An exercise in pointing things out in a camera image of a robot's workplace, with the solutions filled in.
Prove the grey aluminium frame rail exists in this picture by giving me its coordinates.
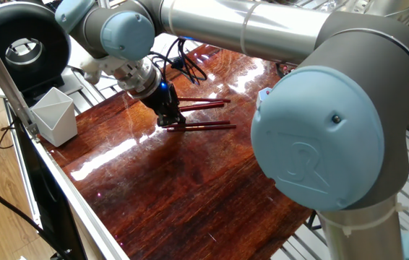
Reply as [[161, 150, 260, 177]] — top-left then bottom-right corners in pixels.
[[0, 11, 43, 142]]

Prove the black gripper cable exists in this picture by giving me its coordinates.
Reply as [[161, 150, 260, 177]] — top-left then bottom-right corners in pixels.
[[150, 36, 210, 85]]

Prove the black round ring lamp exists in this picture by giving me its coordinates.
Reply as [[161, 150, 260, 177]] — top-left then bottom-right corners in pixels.
[[0, 2, 72, 100]]

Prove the brown wood-grain board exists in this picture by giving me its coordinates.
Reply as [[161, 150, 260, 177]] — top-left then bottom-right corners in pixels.
[[60, 43, 321, 260]]

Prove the grey pentagonal pen holder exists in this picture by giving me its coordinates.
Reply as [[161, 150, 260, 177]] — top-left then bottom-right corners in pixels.
[[30, 87, 79, 148]]

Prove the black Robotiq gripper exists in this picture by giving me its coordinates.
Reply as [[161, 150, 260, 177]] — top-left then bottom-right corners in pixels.
[[142, 81, 188, 131]]

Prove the light blue hexagonal pen holder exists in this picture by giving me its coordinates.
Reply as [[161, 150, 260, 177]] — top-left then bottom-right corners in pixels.
[[257, 87, 274, 102]]

